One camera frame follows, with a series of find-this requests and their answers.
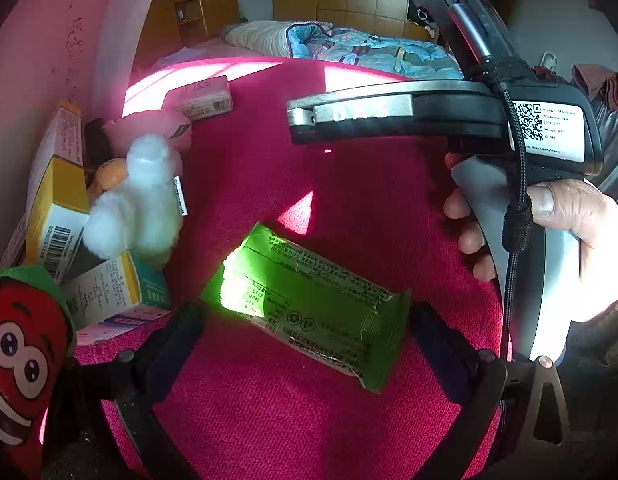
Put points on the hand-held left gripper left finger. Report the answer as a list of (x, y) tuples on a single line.
[(186, 332)]

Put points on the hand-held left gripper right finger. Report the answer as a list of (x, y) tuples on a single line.
[(439, 355)]

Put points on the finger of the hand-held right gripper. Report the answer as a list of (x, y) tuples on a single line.
[(369, 110)]

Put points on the green snack packet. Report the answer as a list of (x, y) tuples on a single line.
[(309, 290)]

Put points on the white plush toy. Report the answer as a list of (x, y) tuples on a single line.
[(139, 200)]

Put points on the red plush toy with face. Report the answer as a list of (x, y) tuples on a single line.
[(24, 340)]

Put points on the small white barcode box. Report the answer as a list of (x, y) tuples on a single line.
[(199, 97)]

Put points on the pink plush toy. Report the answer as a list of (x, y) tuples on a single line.
[(154, 122)]

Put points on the person's right hand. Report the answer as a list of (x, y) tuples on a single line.
[(589, 220)]

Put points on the blue patterned blanket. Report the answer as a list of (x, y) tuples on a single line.
[(369, 50)]

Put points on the pile of clothes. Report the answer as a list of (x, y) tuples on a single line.
[(594, 80)]

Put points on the beige quilt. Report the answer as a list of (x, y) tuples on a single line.
[(259, 35)]

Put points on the wooden headboard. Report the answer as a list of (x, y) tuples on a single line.
[(209, 10)]

